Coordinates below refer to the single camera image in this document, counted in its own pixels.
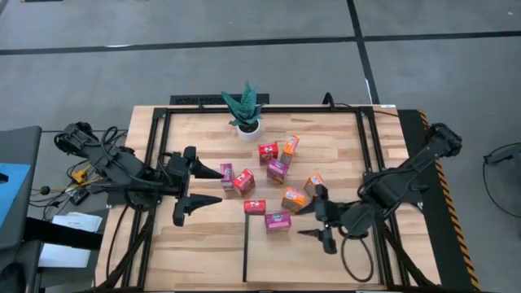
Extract black round floor stand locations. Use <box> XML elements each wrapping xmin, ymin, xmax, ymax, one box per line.
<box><xmin>482</xmin><ymin>142</ymin><xmax>521</xmax><ymax>219</ymax></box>

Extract orange Mini Wheats box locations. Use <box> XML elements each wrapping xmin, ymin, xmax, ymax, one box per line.
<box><xmin>303</xmin><ymin>172</ymin><xmax>326</xmax><ymax>199</ymax></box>
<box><xmin>281</xmin><ymin>186</ymin><xmax>309</xmax><ymax>214</ymax></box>
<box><xmin>279</xmin><ymin>134</ymin><xmax>301</xmax><ymax>166</ymax></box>

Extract wooden shelf on black posts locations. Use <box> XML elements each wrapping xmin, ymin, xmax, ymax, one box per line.
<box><xmin>242</xmin><ymin>212</ymin><xmax>383</xmax><ymax>285</ymax></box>

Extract black mat with hazard stripes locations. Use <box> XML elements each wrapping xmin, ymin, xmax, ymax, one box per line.
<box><xmin>396</xmin><ymin>108</ymin><xmax>482</xmax><ymax>293</ymax></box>

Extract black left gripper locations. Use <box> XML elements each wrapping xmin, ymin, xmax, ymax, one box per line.
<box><xmin>162</xmin><ymin>146</ymin><xmax>224</xmax><ymax>228</ymax></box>

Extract dark grey cart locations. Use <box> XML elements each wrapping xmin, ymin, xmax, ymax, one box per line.
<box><xmin>0</xmin><ymin>125</ymin><xmax>44</xmax><ymax>293</ymax></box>

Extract blue sheet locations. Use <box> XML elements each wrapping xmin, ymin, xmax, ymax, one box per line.
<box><xmin>0</xmin><ymin>162</ymin><xmax>32</xmax><ymax>229</ymax></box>

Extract black aluminium table frame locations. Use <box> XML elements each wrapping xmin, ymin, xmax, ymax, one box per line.
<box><xmin>97</xmin><ymin>103</ymin><xmax>443</xmax><ymax>293</ymax></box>

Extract red Froot Loops box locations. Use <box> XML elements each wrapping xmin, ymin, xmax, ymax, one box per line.
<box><xmin>232</xmin><ymin>168</ymin><xmax>256</xmax><ymax>198</ymax></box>
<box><xmin>257</xmin><ymin>141</ymin><xmax>280</xmax><ymax>166</ymax></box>
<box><xmin>243</xmin><ymin>199</ymin><xmax>267</xmax><ymax>216</ymax></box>

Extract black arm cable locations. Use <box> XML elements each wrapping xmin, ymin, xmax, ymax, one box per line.
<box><xmin>340</xmin><ymin>225</ymin><xmax>374</xmax><ymax>283</ymax></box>
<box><xmin>99</xmin><ymin>125</ymin><xmax>164</xmax><ymax>188</ymax></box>

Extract magenta Raisin Bran box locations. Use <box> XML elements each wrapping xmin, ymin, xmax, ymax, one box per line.
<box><xmin>264</xmin><ymin>210</ymin><xmax>293</xmax><ymax>234</ymax></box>
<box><xmin>219</xmin><ymin>162</ymin><xmax>236</xmax><ymax>191</ymax></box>
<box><xmin>266</xmin><ymin>157</ymin><xmax>290</xmax><ymax>184</ymax></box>

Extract yellow connector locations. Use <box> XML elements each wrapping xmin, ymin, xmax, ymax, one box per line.
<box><xmin>71</xmin><ymin>165</ymin><xmax>90</xmax><ymax>184</ymax></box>

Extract small black device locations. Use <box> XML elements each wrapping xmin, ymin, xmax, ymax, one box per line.
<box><xmin>68</xmin><ymin>187</ymin><xmax>90</xmax><ymax>206</ymax></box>

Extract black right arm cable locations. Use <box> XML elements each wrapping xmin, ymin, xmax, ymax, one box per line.
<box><xmin>340</xmin><ymin>225</ymin><xmax>374</xmax><ymax>283</ymax></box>

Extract black table cable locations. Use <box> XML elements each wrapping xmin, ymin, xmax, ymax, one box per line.
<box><xmin>322</xmin><ymin>92</ymin><xmax>400</xmax><ymax>119</ymax></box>

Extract green plant in white pot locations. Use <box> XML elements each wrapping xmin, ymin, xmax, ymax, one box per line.
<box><xmin>221</xmin><ymin>82</ymin><xmax>265</xmax><ymax>143</ymax></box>

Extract white papers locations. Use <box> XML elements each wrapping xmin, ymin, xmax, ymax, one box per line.
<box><xmin>37</xmin><ymin>211</ymin><xmax>103</xmax><ymax>269</ymax></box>

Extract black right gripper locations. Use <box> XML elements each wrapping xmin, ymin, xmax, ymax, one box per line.
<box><xmin>296</xmin><ymin>185</ymin><xmax>347</xmax><ymax>256</ymax></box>

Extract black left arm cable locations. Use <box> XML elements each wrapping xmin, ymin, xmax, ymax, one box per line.
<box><xmin>99</xmin><ymin>125</ymin><xmax>164</xmax><ymax>188</ymax></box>

